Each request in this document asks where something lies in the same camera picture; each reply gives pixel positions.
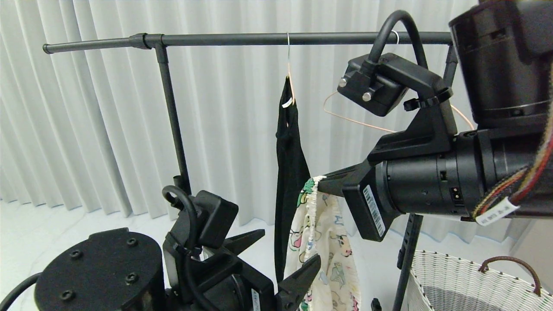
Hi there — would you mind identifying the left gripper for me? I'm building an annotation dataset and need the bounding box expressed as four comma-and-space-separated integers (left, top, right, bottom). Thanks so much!
163, 228, 322, 311

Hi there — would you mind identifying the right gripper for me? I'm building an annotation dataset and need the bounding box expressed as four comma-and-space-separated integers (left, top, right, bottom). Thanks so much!
343, 129, 498, 242

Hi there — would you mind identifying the cream printed garment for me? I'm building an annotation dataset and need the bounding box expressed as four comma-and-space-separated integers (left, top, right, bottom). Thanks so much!
283, 175, 361, 311

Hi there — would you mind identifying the pink clothes hanger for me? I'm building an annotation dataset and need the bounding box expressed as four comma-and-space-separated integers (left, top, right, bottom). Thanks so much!
323, 30, 476, 133
285, 32, 299, 107

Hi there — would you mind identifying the black garment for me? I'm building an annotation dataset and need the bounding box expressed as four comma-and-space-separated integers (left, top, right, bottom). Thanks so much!
274, 76, 311, 283

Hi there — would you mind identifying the white laundry basket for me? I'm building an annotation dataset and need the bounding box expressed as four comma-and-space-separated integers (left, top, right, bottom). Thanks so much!
404, 250, 553, 311

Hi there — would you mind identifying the black clothes rack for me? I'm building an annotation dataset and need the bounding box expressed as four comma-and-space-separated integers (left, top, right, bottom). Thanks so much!
42, 31, 459, 311

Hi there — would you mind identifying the white curtain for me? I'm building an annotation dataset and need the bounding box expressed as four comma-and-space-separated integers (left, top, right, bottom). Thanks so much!
0, 0, 553, 243

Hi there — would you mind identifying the black cable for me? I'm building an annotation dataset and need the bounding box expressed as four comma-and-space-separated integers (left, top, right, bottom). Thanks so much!
367, 10, 429, 72
0, 272, 44, 311
162, 186, 210, 311

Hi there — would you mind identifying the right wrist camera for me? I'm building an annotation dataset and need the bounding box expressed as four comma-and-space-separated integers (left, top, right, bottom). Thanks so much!
337, 53, 459, 164

